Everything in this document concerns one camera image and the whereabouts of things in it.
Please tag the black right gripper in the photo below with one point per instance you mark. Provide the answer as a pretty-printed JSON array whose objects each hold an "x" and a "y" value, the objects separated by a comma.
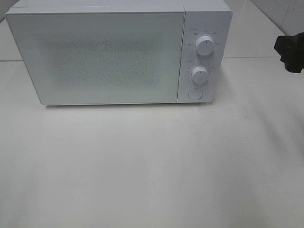
[{"x": 291, "y": 51}]

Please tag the white timer knob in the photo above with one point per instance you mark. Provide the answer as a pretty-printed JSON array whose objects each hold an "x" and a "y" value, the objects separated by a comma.
[{"x": 200, "y": 75}]

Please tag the round white door release button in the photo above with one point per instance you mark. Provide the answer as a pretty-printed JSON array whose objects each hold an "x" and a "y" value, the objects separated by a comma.
[{"x": 195, "y": 94}]

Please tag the white microwave door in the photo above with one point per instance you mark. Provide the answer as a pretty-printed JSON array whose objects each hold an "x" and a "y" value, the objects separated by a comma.
[{"x": 124, "y": 58}]

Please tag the upper white power knob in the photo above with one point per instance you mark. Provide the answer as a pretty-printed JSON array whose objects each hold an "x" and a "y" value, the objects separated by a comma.
[{"x": 204, "y": 45}]

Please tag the white microwave oven body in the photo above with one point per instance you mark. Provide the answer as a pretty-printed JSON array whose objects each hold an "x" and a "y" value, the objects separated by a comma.
[{"x": 211, "y": 17}]

